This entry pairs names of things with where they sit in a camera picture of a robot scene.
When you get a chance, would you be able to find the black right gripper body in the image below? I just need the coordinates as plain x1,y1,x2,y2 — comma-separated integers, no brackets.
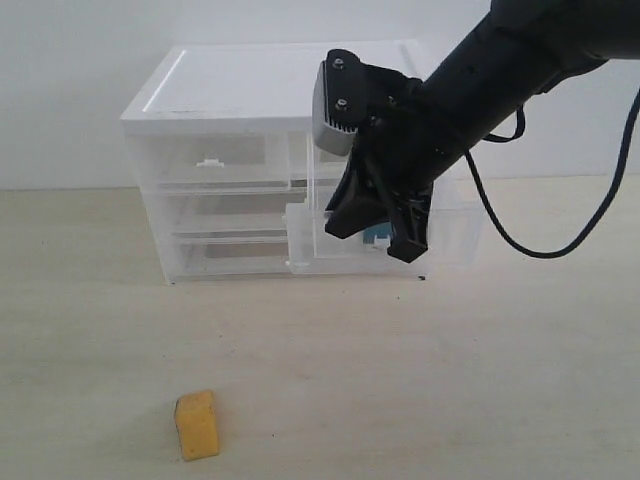
344,62,462,200

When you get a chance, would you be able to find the white bottle teal label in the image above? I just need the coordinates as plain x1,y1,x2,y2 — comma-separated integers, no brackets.
356,222,394,253

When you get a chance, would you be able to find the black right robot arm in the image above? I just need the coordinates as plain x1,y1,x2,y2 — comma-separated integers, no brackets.
312,1,639,263

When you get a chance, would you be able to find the white plastic drawer cabinet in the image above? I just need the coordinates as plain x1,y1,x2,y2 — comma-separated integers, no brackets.
119,39,456,287

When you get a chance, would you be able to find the middle wide clear drawer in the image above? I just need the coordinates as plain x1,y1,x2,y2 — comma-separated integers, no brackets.
158,188,306,234

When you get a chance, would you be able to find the wide clear drawer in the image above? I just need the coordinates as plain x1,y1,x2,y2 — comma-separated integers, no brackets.
166,236,290,282
158,188,306,234

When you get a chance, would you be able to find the bottom wide clear drawer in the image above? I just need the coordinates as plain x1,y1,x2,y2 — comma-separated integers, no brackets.
166,236,290,282

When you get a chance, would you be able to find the yellow sponge wedge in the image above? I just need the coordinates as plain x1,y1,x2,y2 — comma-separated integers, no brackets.
174,390,220,462

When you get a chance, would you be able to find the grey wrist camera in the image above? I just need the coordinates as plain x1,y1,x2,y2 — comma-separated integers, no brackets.
311,49,368,157

